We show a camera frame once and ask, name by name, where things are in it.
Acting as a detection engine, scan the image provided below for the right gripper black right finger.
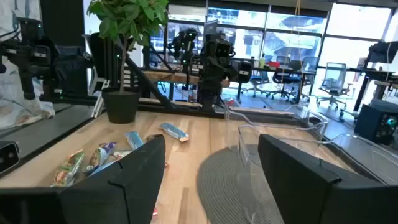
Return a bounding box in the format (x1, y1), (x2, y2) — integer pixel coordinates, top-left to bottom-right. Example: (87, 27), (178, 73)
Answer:
(257, 133), (398, 224)

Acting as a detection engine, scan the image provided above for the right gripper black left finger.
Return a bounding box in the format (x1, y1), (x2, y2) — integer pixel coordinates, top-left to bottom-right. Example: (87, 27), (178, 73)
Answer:
(0, 134), (166, 224)

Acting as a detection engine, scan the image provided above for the red white granola bar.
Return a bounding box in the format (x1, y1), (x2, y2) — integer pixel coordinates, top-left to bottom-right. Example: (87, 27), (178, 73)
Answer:
(111, 150), (133, 161)

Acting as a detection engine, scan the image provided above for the blue green granola bar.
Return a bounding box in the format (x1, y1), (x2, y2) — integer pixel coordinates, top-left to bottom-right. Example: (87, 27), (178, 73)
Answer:
(88, 160), (116, 177)

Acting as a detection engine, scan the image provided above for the purple oatmeal raisin granola bar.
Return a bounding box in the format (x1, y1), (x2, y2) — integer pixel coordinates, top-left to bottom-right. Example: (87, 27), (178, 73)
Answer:
(83, 142), (118, 174)

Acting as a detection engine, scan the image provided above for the light blue granola bar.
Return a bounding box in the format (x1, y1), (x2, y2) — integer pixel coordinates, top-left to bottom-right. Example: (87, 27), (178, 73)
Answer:
(124, 130), (144, 151)

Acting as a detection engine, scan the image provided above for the green orange cashew granola bar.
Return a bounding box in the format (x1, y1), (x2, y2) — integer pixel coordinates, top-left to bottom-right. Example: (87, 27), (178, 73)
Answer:
(50, 149), (85, 188)

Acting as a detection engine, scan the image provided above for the blue office chair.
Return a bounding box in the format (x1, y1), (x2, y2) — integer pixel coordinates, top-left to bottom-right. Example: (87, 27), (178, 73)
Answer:
(245, 70), (271, 97)

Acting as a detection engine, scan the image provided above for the clear plastic bin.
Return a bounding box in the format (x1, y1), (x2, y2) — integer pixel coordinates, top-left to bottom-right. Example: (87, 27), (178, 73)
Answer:
(323, 133), (398, 187)
(223, 102), (330, 150)
(238, 123), (327, 224)

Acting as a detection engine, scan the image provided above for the background wooden workbench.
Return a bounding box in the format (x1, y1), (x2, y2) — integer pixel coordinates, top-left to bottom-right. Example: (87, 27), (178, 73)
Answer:
(142, 70), (231, 88)

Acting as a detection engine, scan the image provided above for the black office desk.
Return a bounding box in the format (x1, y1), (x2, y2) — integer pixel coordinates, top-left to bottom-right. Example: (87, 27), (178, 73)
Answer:
(229, 57), (318, 103)

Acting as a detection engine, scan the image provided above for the black office chair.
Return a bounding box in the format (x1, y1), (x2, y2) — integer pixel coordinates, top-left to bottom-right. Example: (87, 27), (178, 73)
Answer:
(272, 55), (304, 100)

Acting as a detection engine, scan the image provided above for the round grey woven mat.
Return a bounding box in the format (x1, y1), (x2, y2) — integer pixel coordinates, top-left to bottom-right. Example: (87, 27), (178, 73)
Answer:
(197, 144), (285, 224)

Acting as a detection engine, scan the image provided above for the black plant pot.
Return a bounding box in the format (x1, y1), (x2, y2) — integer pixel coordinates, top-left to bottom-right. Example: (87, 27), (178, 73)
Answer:
(101, 86), (141, 124)

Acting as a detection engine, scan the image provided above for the white folding stand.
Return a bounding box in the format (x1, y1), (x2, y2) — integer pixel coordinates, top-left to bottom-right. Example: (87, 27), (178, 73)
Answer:
(91, 79), (110, 118)

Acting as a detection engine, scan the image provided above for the green leafy plant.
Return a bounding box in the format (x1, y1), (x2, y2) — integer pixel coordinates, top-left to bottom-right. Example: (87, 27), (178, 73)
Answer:
(86, 0), (170, 94)

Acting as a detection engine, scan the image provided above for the black computer tower teal light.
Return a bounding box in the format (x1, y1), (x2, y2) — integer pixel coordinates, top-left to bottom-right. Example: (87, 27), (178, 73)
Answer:
(354, 104), (398, 146)

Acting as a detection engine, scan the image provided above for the grey mesh office chair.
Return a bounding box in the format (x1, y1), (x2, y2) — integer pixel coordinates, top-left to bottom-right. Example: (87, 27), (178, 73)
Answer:
(317, 62), (354, 110)

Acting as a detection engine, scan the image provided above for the black standing desk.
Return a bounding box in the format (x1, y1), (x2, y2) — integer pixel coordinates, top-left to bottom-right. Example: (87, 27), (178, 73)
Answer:
(353, 67), (398, 113)

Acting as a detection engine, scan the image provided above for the white patterned cloth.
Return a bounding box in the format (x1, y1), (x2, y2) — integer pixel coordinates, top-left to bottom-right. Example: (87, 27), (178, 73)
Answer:
(0, 0), (56, 130)

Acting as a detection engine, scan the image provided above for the black monitor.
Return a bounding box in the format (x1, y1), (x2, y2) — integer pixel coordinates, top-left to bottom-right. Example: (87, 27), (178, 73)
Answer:
(368, 40), (398, 65)

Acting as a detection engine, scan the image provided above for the black aluminium table frame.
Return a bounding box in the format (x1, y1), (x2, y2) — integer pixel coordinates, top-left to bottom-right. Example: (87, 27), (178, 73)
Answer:
(88, 32), (312, 119)

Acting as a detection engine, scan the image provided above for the black table-level camera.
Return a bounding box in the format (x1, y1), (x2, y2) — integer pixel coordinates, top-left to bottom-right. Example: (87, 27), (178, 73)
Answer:
(0, 141), (20, 174)

